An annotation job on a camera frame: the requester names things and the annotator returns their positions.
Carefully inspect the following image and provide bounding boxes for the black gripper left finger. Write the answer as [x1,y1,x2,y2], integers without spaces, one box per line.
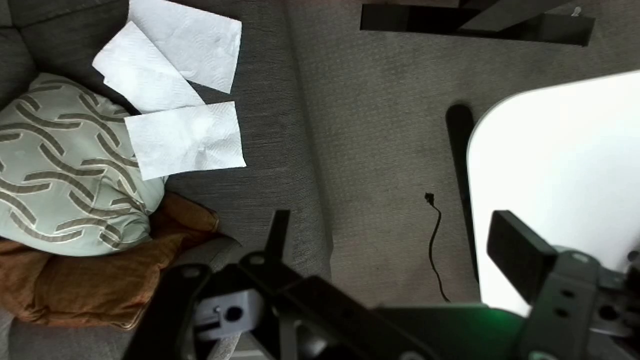
[122,249,439,360]

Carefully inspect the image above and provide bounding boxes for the wavy patterned pillow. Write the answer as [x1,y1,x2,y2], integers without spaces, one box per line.
[0,71,167,261]

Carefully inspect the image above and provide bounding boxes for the dark gray sofa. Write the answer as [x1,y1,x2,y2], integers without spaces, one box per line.
[0,0,336,360]

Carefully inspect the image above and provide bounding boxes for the white paper sheet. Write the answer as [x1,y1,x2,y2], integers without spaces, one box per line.
[128,0,245,96]
[124,101,249,183]
[90,21,209,114]

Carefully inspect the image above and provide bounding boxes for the thin black floor cable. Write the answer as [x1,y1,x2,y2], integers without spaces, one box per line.
[422,191,454,304]

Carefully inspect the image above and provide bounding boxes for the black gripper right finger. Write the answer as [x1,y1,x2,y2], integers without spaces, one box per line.
[486,208,640,360]

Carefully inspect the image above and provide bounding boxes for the brown blanket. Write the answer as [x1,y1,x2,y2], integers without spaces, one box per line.
[0,191,237,332]

